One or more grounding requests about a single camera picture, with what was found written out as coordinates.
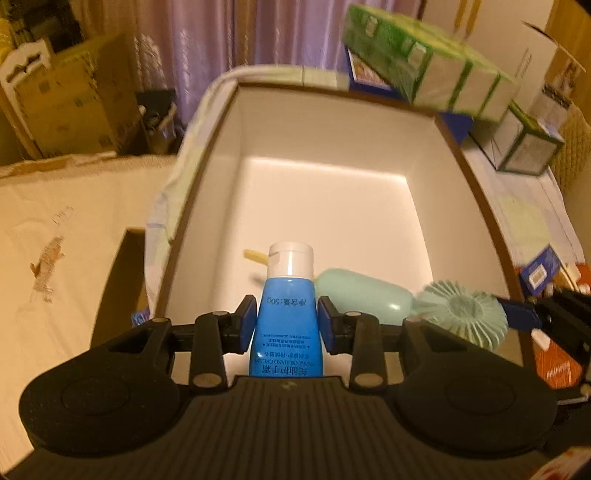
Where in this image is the blue hand cream tube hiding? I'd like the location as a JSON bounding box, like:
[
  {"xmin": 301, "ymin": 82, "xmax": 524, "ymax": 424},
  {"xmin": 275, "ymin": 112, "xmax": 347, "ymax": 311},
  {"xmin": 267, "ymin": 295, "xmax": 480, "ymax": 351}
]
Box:
[{"xmin": 248, "ymin": 242, "xmax": 324, "ymax": 379}]

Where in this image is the black bag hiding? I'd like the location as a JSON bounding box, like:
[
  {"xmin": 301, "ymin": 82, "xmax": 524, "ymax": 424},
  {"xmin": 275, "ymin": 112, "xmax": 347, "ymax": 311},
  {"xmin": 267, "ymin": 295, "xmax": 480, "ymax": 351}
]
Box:
[{"xmin": 136, "ymin": 90, "xmax": 181, "ymax": 155}]

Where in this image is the mint green oval case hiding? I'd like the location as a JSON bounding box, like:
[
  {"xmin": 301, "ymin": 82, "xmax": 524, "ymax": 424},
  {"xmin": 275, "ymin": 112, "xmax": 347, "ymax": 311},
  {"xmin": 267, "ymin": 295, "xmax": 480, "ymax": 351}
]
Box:
[{"xmin": 315, "ymin": 268, "xmax": 415, "ymax": 326}]

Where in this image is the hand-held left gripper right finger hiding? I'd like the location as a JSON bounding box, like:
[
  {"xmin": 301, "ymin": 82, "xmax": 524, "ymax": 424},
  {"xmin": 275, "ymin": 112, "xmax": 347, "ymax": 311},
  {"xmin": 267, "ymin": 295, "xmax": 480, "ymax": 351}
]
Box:
[{"xmin": 318, "ymin": 295, "xmax": 468, "ymax": 394}]

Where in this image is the beige quilted cushion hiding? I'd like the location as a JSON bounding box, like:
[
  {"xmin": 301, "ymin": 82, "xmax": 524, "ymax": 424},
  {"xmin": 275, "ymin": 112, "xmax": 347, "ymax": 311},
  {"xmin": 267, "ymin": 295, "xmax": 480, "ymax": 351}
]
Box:
[{"xmin": 551, "ymin": 106, "xmax": 591, "ymax": 204}]

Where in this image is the small blue barcode box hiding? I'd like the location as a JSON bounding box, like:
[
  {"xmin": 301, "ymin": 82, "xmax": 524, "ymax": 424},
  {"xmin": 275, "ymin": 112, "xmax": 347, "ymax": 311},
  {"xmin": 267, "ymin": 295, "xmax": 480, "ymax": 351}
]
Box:
[{"xmin": 517, "ymin": 246, "xmax": 563, "ymax": 296}]

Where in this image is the dark blue box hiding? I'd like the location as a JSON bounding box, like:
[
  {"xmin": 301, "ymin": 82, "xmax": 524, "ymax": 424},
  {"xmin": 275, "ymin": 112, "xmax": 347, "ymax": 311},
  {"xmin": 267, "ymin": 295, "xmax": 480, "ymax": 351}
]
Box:
[{"xmin": 346, "ymin": 46, "xmax": 474, "ymax": 144}]

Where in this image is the green and white box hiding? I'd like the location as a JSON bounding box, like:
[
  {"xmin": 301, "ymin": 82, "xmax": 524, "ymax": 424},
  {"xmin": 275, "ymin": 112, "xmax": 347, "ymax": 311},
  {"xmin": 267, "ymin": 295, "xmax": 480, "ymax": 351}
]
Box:
[{"xmin": 496, "ymin": 102, "xmax": 565, "ymax": 176}]

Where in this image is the brown cardboard box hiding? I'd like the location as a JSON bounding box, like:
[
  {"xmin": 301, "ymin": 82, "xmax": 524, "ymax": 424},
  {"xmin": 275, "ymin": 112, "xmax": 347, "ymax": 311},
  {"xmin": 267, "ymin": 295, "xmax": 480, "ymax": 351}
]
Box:
[{"xmin": 14, "ymin": 32, "xmax": 144, "ymax": 158}]

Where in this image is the mint green ribbed round disc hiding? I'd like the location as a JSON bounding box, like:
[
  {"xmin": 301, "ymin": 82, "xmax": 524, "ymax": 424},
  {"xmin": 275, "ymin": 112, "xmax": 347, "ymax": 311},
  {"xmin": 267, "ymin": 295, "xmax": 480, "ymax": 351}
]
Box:
[{"xmin": 414, "ymin": 279, "xmax": 509, "ymax": 349}]

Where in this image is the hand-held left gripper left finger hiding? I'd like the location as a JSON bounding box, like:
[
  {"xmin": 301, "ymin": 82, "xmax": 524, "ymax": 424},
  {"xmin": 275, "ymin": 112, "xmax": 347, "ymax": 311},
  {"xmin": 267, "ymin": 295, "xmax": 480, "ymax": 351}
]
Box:
[{"xmin": 92, "ymin": 294, "xmax": 257, "ymax": 394}]

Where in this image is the brown and white storage box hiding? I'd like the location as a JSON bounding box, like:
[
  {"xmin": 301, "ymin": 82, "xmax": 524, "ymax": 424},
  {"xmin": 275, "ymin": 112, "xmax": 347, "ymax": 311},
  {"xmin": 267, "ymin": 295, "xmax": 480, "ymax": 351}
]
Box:
[{"xmin": 147, "ymin": 76, "xmax": 533, "ymax": 370}]

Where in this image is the plaid cloth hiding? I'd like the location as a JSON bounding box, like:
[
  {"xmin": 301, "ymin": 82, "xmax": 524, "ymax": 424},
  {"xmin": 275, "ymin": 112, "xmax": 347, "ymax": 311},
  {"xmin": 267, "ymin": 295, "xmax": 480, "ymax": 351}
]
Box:
[{"xmin": 145, "ymin": 65, "xmax": 583, "ymax": 324}]

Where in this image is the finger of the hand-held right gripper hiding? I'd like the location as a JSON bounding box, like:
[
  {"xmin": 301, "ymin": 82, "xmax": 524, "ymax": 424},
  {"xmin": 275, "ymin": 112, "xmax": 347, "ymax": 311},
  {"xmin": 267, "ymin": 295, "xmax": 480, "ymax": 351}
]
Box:
[
  {"xmin": 544, "ymin": 318, "xmax": 591, "ymax": 384},
  {"xmin": 496, "ymin": 285, "xmax": 591, "ymax": 332}
]

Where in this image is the green wrapped tissue pack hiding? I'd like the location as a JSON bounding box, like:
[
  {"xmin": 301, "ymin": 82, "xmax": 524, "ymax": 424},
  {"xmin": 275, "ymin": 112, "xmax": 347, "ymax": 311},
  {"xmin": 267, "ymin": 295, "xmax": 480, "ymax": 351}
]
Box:
[{"xmin": 341, "ymin": 4, "xmax": 518, "ymax": 123}]

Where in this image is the orange printed cardboard box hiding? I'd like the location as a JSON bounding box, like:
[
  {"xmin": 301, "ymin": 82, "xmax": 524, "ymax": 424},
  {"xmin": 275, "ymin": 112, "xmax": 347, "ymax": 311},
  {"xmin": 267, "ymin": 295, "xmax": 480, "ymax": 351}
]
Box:
[{"xmin": 531, "ymin": 323, "xmax": 587, "ymax": 393}]

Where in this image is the white carved furniture piece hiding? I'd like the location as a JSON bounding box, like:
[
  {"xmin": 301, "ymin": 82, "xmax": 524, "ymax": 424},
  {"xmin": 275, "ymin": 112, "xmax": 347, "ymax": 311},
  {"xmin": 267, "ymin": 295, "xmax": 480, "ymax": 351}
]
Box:
[{"xmin": 0, "ymin": 39, "xmax": 54, "ymax": 158}]

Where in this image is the white cardboard box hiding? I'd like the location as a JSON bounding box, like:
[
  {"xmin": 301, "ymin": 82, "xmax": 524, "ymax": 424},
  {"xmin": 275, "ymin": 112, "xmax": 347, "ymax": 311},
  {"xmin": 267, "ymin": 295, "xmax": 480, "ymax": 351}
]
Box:
[{"xmin": 422, "ymin": 0, "xmax": 587, "ymax": 116}]

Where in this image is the purple curtain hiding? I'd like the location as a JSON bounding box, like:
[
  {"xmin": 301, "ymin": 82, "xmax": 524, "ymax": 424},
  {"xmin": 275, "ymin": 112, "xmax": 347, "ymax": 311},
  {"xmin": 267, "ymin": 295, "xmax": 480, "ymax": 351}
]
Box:
[{"xmin": 69, "ymin": 0, "xmax": 426, "ymax": 121}]

